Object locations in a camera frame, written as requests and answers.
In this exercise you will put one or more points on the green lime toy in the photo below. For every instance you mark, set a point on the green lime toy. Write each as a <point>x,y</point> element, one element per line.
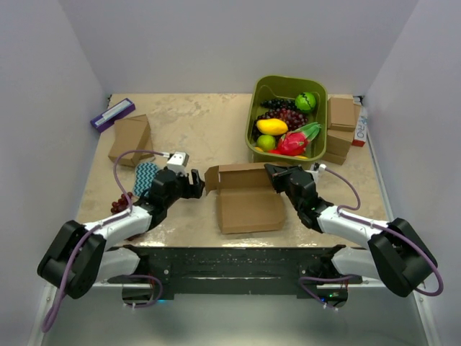
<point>266,143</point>

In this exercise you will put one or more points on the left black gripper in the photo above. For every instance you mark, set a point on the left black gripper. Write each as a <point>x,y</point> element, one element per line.
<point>194,190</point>

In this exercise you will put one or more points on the white red carton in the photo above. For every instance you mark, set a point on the white red carton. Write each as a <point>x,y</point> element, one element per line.
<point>360,134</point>

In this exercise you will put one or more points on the yellow mango toy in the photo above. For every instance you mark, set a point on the yellow mango toy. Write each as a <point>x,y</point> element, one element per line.
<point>272,127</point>

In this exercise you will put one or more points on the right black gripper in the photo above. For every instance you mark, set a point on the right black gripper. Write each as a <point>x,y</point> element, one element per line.
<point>279,174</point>

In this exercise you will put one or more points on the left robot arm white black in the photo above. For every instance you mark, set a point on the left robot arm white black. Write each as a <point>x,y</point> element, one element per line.
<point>82,254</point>

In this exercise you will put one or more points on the blue zigzag sponge pad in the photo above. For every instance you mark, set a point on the blue zigzag sponge pad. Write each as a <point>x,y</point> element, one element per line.
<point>144,174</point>

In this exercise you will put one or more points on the dark purple grape bunch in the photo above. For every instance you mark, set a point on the dark purple grape bunch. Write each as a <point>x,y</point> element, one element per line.
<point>279,103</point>

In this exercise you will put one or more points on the folded cardboard box left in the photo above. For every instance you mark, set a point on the folded cardboard box left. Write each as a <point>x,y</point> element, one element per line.
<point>133,133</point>

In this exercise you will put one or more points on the folded cardboard box top right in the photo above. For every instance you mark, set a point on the folded cardboard box top right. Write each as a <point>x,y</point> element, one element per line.
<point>341,114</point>

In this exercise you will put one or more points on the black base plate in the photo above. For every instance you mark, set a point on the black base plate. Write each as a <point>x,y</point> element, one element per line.
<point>300,272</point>

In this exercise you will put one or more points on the red grape bunch in basket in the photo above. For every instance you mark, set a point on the red grape bunch in basket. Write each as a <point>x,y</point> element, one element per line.
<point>293,119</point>

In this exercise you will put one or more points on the purple rectangular box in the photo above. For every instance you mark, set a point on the purple rectangular box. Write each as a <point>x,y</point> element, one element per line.
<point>117,112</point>

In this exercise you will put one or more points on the green round melon toy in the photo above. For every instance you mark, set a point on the green round melon toy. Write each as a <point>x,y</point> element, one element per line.
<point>305,102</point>

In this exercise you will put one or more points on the folded cardboard box lower right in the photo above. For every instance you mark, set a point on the folded cardboard box lower right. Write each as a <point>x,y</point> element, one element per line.
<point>338,144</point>

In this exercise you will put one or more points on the folded cardboard box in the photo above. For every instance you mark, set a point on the folded cardboard box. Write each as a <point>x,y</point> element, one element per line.
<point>133,133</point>
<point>338,144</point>
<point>341,114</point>

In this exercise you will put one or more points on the red grape bunch on table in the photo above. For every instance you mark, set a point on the red grape bunch on table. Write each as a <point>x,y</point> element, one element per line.
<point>121,204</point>

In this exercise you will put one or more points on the pink dragon fruit toy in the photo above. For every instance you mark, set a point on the pink dragon fruit toy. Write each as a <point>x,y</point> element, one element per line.
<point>294,143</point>

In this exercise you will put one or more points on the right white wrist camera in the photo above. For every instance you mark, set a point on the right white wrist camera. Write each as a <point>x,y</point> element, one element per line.
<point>316,170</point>

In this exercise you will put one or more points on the brown cardboard paper box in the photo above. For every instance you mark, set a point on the brown cardboard paper box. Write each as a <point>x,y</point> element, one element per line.
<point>246,202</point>

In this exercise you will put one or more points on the green plastic basket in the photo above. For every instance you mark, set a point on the green plastic basket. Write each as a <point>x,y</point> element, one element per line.
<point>274,86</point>

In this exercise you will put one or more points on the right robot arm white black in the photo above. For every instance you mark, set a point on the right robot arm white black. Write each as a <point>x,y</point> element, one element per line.
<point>391,252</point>

